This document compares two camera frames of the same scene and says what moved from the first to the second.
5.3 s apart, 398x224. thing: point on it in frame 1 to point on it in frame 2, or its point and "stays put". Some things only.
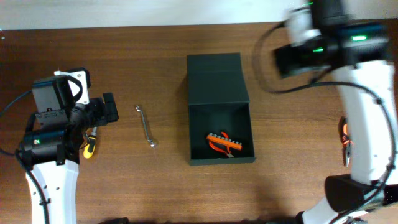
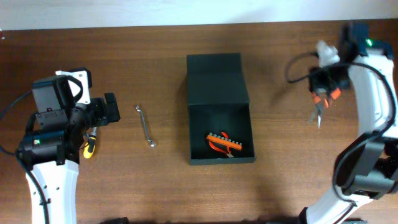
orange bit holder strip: x=225 y=141 stays put
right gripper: x=285 y=61 to x=321 y=84
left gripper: x=109 y=107 stays put
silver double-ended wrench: x=153 y=145 stays put
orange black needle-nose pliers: x=346 y=142 to x=319 y=103
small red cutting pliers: x=228 y=153 stays put
